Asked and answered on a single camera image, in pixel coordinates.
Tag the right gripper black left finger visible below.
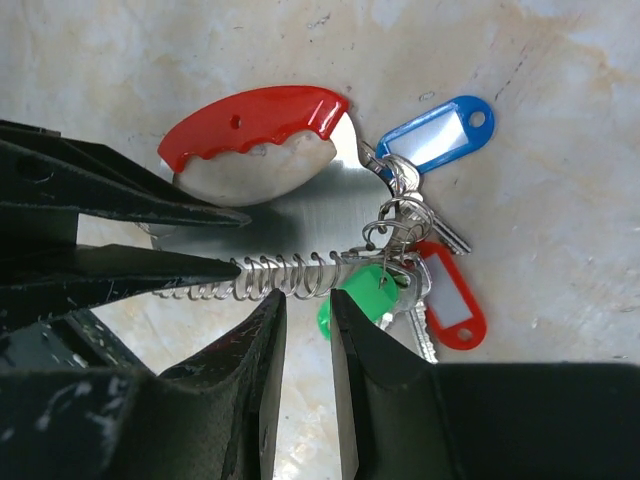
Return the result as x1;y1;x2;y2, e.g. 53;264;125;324
1;290;287;479

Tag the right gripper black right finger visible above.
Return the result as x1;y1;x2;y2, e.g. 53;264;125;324
330;290;639;479

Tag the green tag with key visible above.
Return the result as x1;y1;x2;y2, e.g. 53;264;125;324
316;263;432;342

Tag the red tag with key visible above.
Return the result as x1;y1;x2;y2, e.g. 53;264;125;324
410;241;488;364

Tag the blue tag with key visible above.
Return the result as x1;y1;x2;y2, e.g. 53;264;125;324
359;96;495;255

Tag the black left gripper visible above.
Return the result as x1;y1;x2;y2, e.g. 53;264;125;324
1;120;250;373

